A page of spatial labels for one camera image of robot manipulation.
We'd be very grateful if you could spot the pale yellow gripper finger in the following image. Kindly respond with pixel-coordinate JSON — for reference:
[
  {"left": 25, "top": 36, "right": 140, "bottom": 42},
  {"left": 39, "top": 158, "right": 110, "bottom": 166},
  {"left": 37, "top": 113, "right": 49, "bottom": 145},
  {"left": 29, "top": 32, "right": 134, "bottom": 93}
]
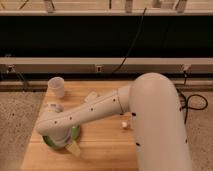
[{"left": 66, "top": 141, "right": 81, "bottom": 157}]

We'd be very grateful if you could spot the green ceramic bowl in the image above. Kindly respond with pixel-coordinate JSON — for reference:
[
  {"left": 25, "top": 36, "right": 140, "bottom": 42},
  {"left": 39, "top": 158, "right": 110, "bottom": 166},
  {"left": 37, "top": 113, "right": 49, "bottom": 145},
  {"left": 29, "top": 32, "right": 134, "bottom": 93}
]
[{"left": 42, "top": 126, "right": 81, "bottom": 150}]

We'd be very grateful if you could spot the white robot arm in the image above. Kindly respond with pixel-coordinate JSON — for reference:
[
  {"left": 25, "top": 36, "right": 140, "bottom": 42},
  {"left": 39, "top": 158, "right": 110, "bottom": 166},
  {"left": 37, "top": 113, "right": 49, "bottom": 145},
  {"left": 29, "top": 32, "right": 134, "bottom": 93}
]
[{"left": 36, "top": 73, "right": 193, "bottom": 171}]

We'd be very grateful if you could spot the white flat object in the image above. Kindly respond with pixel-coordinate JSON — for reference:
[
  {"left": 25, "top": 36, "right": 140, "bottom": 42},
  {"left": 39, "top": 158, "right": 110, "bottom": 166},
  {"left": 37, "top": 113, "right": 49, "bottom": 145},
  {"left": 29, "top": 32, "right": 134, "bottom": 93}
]
[{"left": 84, "top": 92, "right": 98, "bottom": 102}]

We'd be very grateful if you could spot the small white object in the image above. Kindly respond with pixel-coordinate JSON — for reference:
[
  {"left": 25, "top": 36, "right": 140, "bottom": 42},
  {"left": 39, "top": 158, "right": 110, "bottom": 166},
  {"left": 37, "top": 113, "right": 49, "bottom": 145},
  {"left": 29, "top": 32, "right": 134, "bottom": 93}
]
[{"left": 122, "top": 122, "right": 128, "bottom": 129}]

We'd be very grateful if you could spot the white plastic cup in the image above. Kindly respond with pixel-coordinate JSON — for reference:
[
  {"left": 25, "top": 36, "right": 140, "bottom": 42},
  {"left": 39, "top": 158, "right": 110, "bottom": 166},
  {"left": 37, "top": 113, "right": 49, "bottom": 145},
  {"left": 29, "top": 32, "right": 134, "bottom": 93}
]
[{"left": 48, "top": 77, "right": 64, "bottom": 98}]

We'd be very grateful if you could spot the black floor cable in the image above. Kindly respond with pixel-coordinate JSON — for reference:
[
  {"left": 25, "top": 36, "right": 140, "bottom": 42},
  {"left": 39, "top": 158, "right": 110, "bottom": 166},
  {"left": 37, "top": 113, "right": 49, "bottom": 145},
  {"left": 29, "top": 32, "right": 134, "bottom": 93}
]
[{"left": 176, "top": 70, "right": 209, "bottom": 125}]

